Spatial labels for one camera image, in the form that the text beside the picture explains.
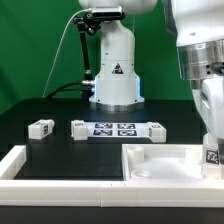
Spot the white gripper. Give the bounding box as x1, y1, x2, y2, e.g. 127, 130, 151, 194
193, 77, 224, 139

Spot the white square tabletop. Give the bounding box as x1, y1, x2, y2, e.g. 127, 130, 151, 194
122, 144, 209, 181

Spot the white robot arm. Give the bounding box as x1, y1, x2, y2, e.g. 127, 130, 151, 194
78, 0, 224, 141

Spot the fiducial marker sheet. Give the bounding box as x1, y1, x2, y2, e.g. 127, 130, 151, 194
86, 122, 149, 138

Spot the white U-shaped fence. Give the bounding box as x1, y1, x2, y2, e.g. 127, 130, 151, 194
0, 145, 224, 207

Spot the grey camera on mount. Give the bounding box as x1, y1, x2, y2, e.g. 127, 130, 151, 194
92, 6, 124, 20

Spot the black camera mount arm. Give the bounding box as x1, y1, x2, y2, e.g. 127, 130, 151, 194
73, 13, 100, 80

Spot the black cable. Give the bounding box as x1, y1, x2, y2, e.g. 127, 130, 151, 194
46, 79, 96, 99

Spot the white cable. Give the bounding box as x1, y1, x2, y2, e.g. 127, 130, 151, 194
42, 8, 92, 98

